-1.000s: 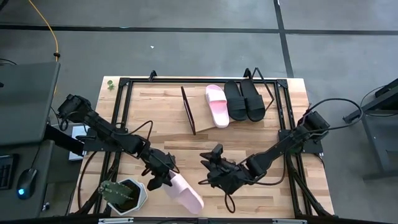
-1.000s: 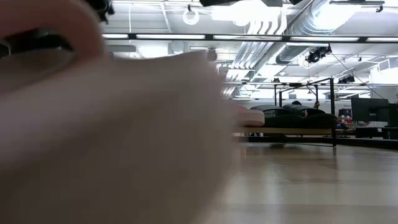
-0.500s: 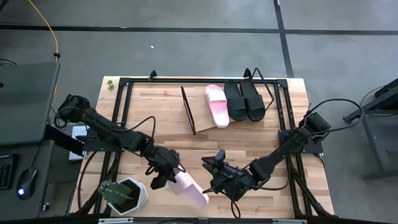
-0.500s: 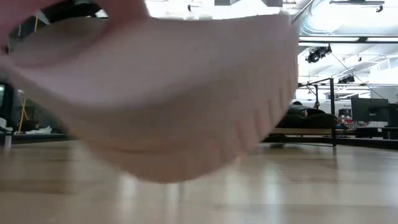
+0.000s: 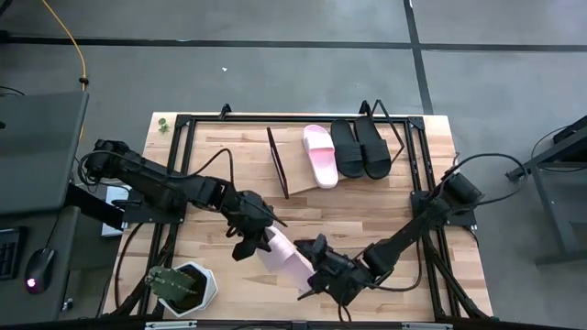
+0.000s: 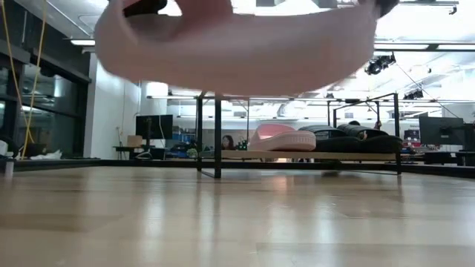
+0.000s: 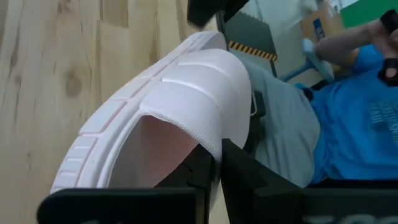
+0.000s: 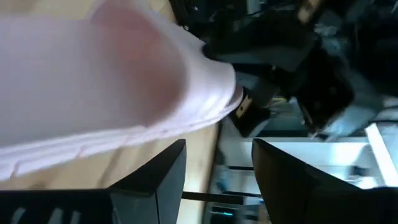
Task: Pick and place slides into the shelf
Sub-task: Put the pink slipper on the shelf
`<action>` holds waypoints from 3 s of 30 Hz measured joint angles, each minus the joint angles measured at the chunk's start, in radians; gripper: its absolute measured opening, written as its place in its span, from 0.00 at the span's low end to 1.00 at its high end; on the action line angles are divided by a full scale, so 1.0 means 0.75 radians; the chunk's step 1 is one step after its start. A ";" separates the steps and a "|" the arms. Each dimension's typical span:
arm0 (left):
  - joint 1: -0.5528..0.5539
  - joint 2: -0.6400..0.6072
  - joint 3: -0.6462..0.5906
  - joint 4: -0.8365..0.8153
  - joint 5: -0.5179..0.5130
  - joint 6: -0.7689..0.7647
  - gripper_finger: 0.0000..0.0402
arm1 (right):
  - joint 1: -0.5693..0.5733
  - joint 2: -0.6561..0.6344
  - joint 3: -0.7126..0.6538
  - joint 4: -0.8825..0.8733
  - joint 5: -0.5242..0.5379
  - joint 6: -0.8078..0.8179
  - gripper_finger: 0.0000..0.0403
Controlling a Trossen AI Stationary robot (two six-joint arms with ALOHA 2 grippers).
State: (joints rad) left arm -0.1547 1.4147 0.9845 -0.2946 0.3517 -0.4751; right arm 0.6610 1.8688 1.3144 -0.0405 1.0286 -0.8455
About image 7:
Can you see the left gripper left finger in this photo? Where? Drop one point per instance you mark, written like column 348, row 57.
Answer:
column 199, row 168

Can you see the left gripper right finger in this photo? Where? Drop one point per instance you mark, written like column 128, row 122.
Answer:
column 248, row 193

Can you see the pink foam slide sandal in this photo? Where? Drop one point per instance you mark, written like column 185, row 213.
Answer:
column 192, row 93

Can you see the person beside table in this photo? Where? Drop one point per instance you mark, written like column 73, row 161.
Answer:
column 351, row 124

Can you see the grey plate with hazard stripes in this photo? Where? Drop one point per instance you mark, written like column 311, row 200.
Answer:
column 252, row 34

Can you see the cardboard box with blue label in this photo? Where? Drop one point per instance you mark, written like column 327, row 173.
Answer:
column 308, row 21

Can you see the green board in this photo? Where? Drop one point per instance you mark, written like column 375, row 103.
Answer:
column 373, row 11

